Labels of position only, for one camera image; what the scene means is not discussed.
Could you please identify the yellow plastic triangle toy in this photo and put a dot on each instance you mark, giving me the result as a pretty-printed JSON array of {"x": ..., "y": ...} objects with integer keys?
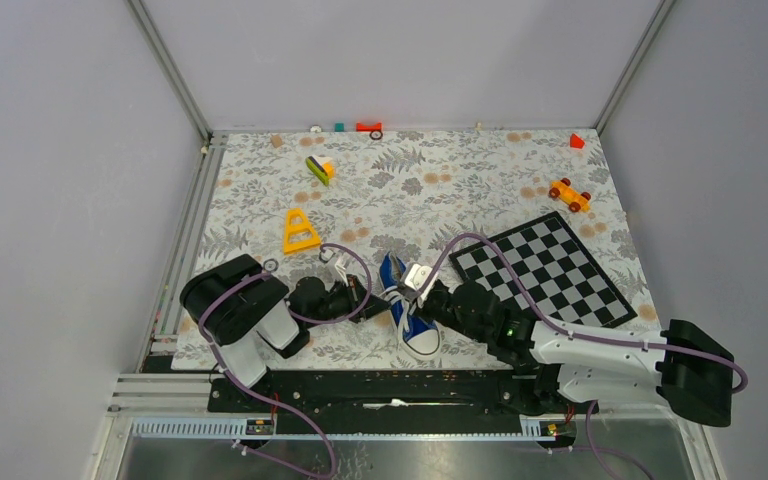
[{"x": 299, "y": 234}]

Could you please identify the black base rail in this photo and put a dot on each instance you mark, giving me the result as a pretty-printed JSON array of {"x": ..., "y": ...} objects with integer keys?
[{"x": 392, "y": 402}]

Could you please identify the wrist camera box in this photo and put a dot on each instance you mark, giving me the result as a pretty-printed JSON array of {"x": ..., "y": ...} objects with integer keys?
[
  {"x": 336, "y": 262},
  {"x": 419, "y": 279}
]

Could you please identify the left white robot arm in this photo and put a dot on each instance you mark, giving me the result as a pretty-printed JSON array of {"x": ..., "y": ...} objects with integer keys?
[{"x": 241, "y": 301}]

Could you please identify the red block at wall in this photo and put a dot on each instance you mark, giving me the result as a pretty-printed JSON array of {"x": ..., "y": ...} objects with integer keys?
[{"x": 362, "y": 127}]

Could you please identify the stacked toy bricks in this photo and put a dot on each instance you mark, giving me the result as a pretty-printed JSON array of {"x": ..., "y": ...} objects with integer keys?
[{"x": 322, "y": 168}]

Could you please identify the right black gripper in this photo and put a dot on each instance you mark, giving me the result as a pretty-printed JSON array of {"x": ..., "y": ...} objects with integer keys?
[{"x": 425, "y": 304}]

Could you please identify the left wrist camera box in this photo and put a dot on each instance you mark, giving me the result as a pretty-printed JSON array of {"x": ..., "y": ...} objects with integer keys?
[{"x": 336, "y": 262}]

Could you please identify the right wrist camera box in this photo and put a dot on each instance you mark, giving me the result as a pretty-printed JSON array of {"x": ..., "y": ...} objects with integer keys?
[{"x": 419, "y": 279}]

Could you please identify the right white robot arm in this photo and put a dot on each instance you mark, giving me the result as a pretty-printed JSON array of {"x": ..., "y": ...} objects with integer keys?
[{"x": 569, "y": 365}]

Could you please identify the floral patterned mat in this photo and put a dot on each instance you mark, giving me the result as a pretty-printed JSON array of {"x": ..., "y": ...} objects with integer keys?
[{"x": 410, "y": 193}]

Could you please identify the orange toy car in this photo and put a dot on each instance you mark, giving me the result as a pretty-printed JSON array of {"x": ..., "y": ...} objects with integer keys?
[{"x": 576, "y": 201}]

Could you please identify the blue canvas sneaker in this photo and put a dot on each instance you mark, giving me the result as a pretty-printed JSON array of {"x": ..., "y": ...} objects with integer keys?
[{"x": 417, "y": 337}]

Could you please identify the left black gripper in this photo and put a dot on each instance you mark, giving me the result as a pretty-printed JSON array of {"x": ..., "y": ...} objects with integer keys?
[{"x": 373, "y": 305}]

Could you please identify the white shoelace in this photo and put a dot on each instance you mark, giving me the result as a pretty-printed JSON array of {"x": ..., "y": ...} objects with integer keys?
[{"x": 407, "y": 325}]

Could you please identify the red triangular block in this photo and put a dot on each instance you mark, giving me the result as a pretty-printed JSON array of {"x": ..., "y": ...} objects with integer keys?
[{"x": 576, "y": 142}]

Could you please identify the black white chessboard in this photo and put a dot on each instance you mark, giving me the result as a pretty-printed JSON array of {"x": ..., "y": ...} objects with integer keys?
[{"x": 554, "y": 266}]

